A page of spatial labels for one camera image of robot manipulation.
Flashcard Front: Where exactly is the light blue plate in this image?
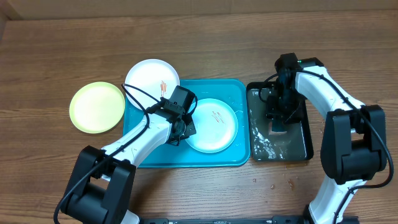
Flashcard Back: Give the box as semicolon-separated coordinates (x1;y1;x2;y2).
186;98;238;153

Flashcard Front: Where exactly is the yellow-green plate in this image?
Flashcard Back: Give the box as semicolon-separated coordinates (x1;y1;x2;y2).
69;82;125;134

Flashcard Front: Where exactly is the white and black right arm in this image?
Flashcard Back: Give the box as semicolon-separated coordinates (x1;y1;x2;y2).
262;53;394;223

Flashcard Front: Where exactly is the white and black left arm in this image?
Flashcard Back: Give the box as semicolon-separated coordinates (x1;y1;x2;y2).
53;97;198;223

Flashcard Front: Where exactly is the black water tray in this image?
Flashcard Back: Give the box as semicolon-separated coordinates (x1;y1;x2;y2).
246;82;313;162

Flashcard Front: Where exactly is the teal plastic tray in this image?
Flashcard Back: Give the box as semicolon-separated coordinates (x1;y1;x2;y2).
139;79;251;168

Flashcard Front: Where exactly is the white plate with red stain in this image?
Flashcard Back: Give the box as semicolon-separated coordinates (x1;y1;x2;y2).
124;59;180;101

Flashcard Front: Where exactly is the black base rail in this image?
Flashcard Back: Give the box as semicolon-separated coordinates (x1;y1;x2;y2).
139;216;310;224

